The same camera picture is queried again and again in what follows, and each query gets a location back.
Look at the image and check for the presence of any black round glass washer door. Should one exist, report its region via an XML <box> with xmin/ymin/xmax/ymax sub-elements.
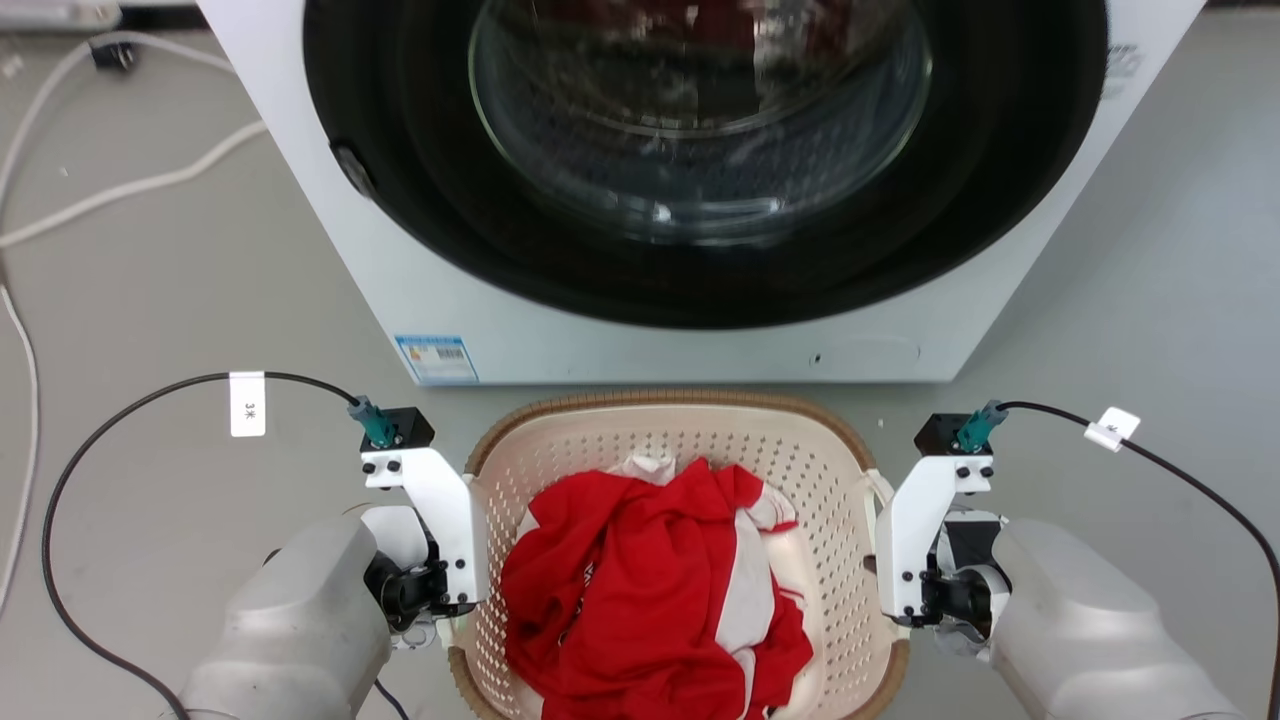
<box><xmin>302</xmin><ymin>0</ymin><xmax>1110</xmax><ymax>331</ymax></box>

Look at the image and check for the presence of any thick white floor cable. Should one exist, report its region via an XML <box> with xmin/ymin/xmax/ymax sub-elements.
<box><xmin>0</xmin><ymin>120</ymin><xmax>269</xmax><ymax>250</ymax></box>

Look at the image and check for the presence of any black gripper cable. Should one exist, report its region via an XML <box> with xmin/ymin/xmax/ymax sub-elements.
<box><xmin>955</xmin><ymin>400</ymin><xmax>1280</xmax><ymax>720</ymax></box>
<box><xmin>41</xmin><ymin>371</ymin><xmax>401</xmax><ymax>720</ymax></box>

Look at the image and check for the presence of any white paper cable tag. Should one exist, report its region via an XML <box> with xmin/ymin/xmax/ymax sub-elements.
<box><xmin>229</xmin><ymin>371</ymin><xmax>268</xmax><ymax>439</ymax></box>

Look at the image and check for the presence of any red and white garment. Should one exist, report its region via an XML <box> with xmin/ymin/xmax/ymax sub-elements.
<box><xmin>500</xmin><ymin>452</ymin><xmax>815</xmax><ymax>720</ymax></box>

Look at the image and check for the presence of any white power strip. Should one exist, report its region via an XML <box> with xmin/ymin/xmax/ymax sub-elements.
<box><xmin>0</xmin><ymin>0</ymin><xmax>124</xmax><ymax>31</ymax></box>

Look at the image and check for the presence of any thin white floor cable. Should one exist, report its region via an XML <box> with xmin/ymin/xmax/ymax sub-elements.
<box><xmin>0</xmin><ymin>30</ymin><xmax>237</xmax><ymax>613</ymax></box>

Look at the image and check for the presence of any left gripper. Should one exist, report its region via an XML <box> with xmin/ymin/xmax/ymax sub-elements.
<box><xmin>361</xmin><ymin>505</ymin><xmax>451</xmax><ymax>637</ymax></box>

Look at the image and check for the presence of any white folded cable tag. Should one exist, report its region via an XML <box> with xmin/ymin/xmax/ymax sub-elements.
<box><xmin>1084</xmin><ymin>406</ymin><xmax>1142</xmax><ymax>454</ymax></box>

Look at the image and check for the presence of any white front-load washing machine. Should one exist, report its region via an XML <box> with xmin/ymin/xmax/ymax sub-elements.
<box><xmin>196</xmin><ymin>0</ymin><xmax>1209</xmax><ymax>388</ymax></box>

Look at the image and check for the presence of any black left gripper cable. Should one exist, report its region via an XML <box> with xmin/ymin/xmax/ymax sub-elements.
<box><xmin>41</xmin><ymin>371</ymin><xmax>401</xmax><ymax>720</ymax></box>

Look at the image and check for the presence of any beige perforated laundry basket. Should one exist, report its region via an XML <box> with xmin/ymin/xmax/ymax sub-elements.
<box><xmin>447</xmin><ymin>389</ymin><xmax>912</xmax><ymax>720</ymax></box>

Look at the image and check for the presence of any blue white energy label sticker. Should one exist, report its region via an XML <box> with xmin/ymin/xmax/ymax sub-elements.
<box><xmin>394</xmin><ymin>334</ymin><xmax>480</xmax><ymax>386</ymax></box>

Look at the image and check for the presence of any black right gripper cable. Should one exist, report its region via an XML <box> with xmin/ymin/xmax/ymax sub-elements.
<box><xmin>955</xmin><ymin>400</ymin><xmax>1280</xmax><ymax>720</ymax></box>

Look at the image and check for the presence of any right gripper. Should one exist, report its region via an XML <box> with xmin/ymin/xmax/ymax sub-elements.
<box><xmin>922</xmin><ymin>508</ymin><xmax>1013</xmax><ymax>653</ymax></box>

